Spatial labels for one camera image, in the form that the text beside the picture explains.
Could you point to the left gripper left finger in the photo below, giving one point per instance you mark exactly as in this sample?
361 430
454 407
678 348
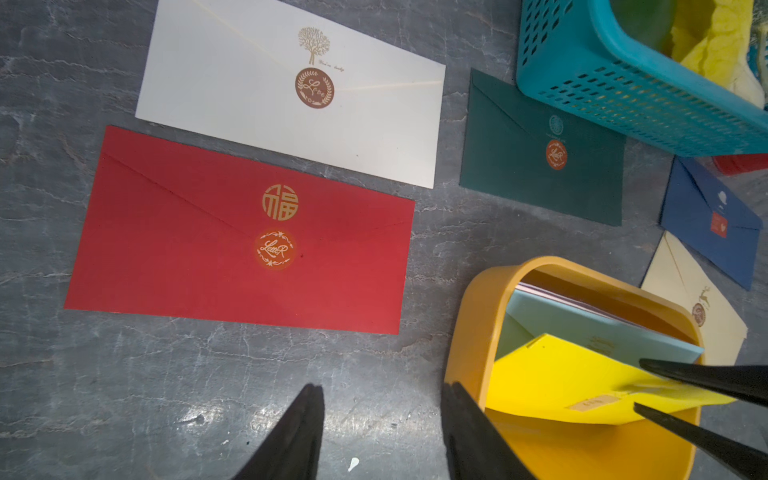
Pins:
292 448

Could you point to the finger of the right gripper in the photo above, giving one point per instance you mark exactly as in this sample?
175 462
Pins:
746 383
744 461

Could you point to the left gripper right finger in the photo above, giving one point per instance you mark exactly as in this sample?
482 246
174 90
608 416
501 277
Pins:
474 448

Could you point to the yellow envelope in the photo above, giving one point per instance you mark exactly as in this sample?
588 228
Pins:
552 379

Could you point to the beige envelope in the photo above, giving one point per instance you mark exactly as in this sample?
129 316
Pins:
675 275

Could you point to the light blue envelope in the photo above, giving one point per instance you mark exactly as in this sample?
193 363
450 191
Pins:
528 317

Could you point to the yellow storage box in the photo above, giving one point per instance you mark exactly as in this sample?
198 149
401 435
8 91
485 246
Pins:
556 450

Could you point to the navy blue envelope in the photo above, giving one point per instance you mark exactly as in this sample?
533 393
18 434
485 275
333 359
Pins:
703 213

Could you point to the red cup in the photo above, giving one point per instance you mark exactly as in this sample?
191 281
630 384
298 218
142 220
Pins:
731 165

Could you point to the red envelope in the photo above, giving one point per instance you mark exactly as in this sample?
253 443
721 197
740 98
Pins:
178 231

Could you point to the dark green envelope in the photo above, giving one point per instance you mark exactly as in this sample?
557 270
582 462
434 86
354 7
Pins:
524 150

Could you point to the yellow white cabbage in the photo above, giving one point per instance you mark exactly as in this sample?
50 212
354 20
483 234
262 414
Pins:
712 38

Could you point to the white envelope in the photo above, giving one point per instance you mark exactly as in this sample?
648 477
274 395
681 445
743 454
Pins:
270 75

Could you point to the green pepper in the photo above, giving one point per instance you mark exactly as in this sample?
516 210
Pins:
647 21

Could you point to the teal plastic basket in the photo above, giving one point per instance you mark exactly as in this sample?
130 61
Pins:
574 56

